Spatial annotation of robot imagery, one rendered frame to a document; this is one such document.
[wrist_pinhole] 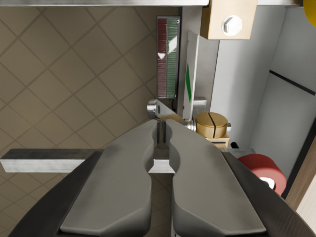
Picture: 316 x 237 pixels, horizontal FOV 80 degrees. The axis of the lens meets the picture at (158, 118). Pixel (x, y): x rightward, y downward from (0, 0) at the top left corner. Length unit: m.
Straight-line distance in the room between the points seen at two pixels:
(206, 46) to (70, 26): 0.90
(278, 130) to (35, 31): 1.20
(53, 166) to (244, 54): 0.48
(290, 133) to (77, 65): 1.07
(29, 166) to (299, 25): 0.57
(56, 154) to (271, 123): 0.48
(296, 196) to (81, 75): 1.13
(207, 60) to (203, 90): 0.07
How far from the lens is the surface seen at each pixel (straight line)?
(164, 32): 0.40
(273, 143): 0.55
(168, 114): 0.16
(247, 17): 0.26
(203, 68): 0.43
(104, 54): 1.16
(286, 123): 0.51
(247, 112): 0.60
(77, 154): 0.36
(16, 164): 0.41
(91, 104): 1.29
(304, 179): 0.38
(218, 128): 0.29
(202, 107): 0.40
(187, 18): 0.41
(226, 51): 0.52
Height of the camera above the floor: 1.10
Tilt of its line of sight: 61 degrees down
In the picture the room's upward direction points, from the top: 179 degrees counter-clockwise
